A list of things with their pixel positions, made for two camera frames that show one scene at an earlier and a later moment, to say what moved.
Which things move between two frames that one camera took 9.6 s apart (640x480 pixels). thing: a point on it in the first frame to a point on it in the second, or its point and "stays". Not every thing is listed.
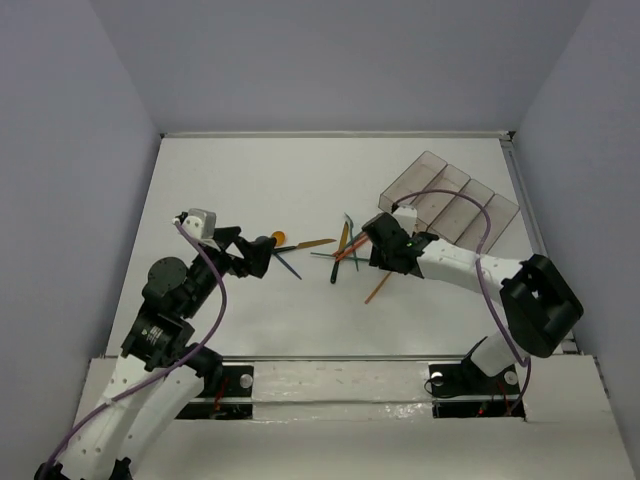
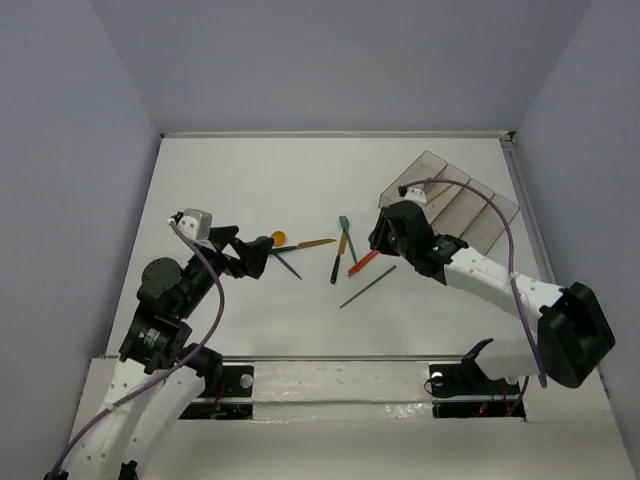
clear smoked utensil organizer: x=448 y=217 stays
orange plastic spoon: x=280 y=238 stays
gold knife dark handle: x=304 y=245 stays
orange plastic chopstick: x=379 y=285 to x=438 y=194
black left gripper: x=239 y=251 stays
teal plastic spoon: x=346 y=257 to x=367 y=287
